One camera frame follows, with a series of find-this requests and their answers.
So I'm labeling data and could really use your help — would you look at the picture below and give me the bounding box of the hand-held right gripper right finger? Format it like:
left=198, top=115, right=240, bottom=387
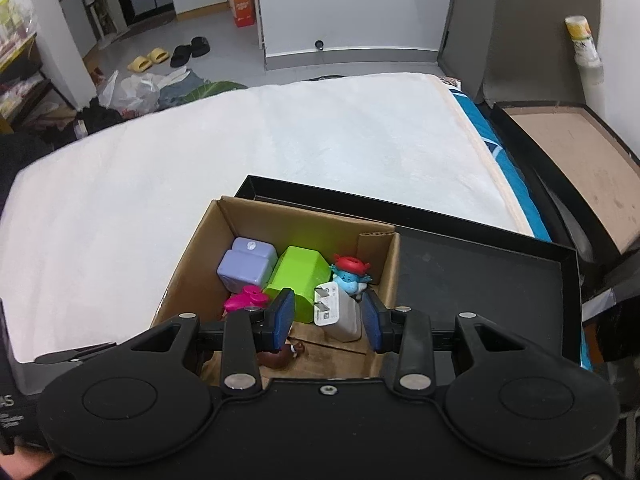
left=360, top=290, right=572, bottom=395

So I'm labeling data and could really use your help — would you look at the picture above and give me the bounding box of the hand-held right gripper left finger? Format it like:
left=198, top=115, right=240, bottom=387
left=117, top=287, right=297, bottom=395

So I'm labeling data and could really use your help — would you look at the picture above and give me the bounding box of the white charger plug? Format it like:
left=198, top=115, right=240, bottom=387
left=313, top=281, right=363, bottom=343

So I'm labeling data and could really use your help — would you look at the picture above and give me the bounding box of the brown figurine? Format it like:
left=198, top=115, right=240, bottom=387
left=257, top=341, right=307, bottom=370

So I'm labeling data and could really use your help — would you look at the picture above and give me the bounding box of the pink figurine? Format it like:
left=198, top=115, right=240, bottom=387
left=222, top=285, right=271, bottom=318

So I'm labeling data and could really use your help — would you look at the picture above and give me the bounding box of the green plastic block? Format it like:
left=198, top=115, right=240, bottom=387
left=262, top=246, right=333, bottom=325

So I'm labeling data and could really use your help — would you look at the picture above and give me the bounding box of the blue figurine with red hat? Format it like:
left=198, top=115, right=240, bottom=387
left=330, top=254, right=373, bottom=295

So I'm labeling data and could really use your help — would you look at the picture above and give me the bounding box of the purple plastic box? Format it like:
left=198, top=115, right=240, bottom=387
left=216, top=236, right=278, bottom=293

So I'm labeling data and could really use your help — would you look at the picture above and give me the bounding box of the brown cardboard box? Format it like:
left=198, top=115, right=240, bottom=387
left=150, top=195, right=402, bottom=386

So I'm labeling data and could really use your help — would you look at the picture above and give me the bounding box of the black tray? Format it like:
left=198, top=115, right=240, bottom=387
left=234, top=175, right=583, bottom=373

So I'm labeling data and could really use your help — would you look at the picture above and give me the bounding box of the person's left hand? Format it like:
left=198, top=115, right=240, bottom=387
left=6, top=452, right=57, bottom=480

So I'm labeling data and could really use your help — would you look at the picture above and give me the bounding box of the blue patterned bed sheet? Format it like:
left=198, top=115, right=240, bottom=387
left=440, top=75, right=551, bottom=243

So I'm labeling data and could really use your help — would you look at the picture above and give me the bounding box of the green leaf print cloth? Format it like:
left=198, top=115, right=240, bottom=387
left=182, top=80, right=249, bottom=106

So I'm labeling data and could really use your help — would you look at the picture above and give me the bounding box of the large black open box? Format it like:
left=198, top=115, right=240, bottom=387
left=437, top=0, right=640, bottom=301

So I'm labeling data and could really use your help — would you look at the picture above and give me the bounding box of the white plastic bag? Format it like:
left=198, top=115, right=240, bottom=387
left=96, top=70, right=188, bottom=113

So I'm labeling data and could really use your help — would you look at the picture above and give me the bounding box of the orange carton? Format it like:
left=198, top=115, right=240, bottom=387
left=228, top=0, right=258, bottom=28

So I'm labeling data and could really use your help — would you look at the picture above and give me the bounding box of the yellow label bottle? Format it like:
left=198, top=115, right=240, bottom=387
left=565, top=15, right=606, bottom=106

